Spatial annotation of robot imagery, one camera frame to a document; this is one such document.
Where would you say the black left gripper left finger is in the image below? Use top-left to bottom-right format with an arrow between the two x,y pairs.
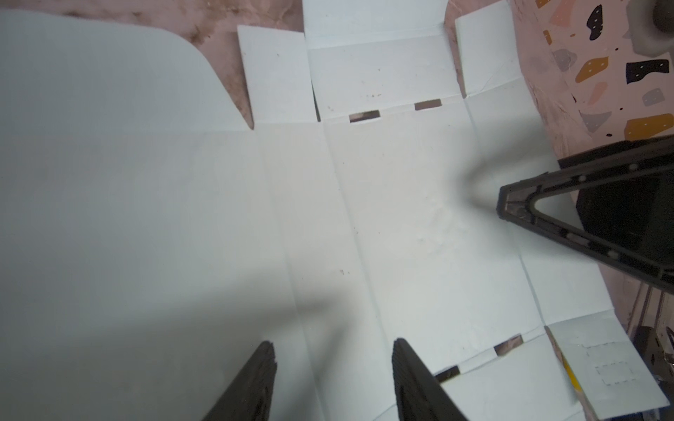
203,341 -> 277,421

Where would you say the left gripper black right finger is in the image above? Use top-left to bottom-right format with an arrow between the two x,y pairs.
391,338 -> 468,421

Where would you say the mint paper box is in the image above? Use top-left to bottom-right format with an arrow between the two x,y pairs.
1,1 -> 668,420

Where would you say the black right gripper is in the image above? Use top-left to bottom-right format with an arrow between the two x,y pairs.
497,136 -> 673,294

